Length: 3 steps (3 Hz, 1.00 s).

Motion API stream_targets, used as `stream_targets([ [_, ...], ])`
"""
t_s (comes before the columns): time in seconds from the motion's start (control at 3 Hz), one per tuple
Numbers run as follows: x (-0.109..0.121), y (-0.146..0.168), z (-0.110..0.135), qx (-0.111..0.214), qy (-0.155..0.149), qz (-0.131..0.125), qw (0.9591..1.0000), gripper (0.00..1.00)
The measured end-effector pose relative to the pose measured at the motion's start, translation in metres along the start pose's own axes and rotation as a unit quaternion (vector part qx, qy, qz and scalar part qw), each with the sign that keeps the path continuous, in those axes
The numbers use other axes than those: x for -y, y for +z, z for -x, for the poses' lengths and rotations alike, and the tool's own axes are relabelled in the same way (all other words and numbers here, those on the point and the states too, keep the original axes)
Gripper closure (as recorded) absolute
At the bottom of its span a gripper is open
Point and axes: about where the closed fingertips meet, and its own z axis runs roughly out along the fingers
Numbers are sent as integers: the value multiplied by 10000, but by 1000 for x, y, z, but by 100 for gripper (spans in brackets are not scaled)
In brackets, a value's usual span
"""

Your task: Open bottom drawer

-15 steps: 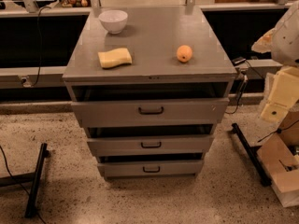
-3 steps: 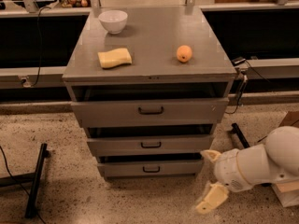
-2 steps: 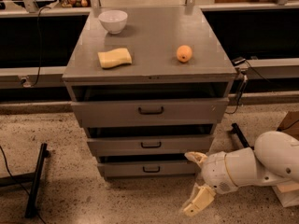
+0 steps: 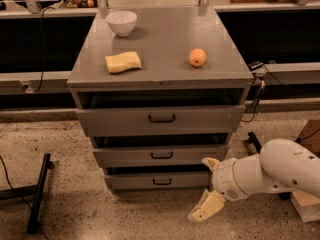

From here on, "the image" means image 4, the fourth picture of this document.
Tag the orange fruit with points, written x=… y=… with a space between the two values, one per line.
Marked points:
x=197 y=57

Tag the cardboard box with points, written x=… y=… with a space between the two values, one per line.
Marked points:
x=307 y=205

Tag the grey drawer cabinet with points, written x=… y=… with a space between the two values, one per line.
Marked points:
x=163 y=40

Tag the black stand leg left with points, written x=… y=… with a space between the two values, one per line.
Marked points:
x=31 y=195

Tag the black stand leg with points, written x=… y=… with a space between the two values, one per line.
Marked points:
x=253 y=140
x=31 y=195

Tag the grey bottom drawer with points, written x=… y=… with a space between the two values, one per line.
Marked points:
x=157 y=181

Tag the yellow sponge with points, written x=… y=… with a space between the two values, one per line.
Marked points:
x=122 y=62

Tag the white bowl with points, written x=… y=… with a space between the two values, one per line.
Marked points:
x=122 y=23

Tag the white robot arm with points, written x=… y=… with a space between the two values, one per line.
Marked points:
x=281 y=166

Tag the grey drawer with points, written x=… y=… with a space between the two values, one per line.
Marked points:
x=158 y=155
x=160 y=120
x=157 y=181

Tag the grey middle drawer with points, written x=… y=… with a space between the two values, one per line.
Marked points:
x=158 y=155

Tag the grey top drawer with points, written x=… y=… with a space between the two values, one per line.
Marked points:
x=160 y=120

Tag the black stand leg right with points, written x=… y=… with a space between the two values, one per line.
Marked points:
x=253 y=140

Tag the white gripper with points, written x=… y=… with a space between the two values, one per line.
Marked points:
x=224 y=178

